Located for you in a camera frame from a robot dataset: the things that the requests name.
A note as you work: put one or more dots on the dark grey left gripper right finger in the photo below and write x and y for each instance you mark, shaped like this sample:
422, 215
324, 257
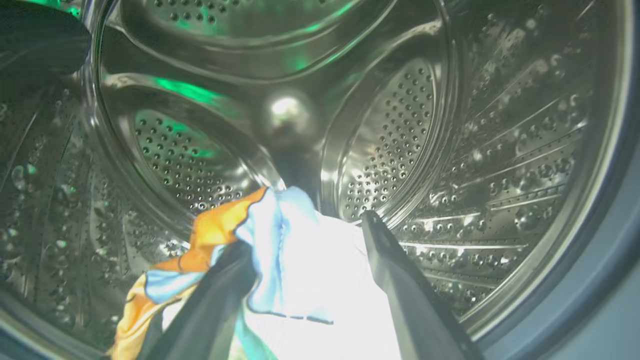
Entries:
415, 305

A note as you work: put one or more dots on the steel perforated washer drum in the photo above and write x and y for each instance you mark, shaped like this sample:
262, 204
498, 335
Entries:
450, 150

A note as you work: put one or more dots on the grey rubber door seal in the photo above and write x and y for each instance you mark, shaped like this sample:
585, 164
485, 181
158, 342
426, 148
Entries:
575, 300

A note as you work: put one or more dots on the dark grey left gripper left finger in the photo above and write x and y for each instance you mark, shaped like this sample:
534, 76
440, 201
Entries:
205, 310

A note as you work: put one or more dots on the white orange blue garment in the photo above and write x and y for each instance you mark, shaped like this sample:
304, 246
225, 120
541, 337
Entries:
310, 260

